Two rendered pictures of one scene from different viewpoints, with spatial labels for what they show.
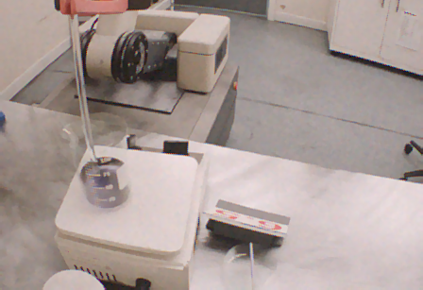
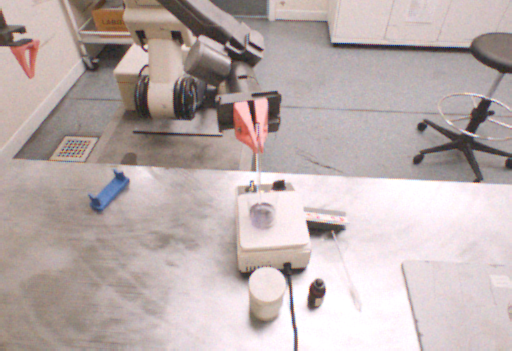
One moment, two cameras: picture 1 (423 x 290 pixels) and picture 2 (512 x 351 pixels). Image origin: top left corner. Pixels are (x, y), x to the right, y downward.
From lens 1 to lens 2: 35 cm
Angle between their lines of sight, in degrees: 10
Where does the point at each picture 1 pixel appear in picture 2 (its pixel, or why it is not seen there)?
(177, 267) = (306, 251)
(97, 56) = (159, 102)
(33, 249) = (208, 268)
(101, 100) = (161, 132)
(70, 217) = (248, 240)
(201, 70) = not seen: hidden behind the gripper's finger
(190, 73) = not seen: hidden behind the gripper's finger
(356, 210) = (385, 203)
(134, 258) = (285, 251)
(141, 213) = (283, 226)
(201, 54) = not seen: hidden behind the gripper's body
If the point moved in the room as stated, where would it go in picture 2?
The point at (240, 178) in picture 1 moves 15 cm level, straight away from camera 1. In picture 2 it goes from (310, 191) to (302, 147)
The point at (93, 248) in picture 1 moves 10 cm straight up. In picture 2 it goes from (262, 253) to (262, 218)
